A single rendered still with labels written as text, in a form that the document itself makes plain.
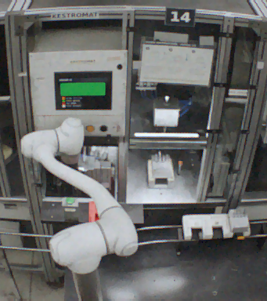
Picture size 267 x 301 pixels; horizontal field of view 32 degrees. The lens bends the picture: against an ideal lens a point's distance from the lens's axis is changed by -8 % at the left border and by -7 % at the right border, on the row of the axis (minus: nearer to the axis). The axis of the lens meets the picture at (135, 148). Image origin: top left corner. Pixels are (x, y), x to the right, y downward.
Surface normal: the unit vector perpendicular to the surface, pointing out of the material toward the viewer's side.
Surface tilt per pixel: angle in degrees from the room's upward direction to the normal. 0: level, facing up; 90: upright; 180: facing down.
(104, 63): 90
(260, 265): 0
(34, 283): 0
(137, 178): 0
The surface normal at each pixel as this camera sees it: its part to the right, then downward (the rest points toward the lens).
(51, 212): 0.04, -0.74
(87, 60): 0.03, 0.67
